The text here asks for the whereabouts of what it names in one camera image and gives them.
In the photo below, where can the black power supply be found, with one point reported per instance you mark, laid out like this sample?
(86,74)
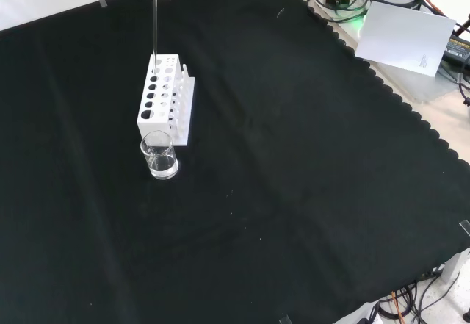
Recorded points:
(459,48)

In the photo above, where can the clear glass rod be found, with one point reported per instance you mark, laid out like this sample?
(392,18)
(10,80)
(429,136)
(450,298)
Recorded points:
(155,26)

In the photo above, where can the clear glass beaker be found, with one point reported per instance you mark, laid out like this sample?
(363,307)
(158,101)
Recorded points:
(159,158)

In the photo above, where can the black bench cloth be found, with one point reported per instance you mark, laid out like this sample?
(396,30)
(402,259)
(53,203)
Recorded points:
(293,155)

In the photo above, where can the white test tube rack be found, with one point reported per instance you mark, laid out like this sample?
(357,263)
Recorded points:
(143,125)

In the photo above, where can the clear cloth clip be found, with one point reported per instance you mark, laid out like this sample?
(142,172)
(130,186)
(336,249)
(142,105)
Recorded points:
(104,3)
(465,227)
(284,320)

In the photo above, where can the pale board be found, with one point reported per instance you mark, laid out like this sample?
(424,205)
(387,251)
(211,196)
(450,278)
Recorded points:
(404,37)

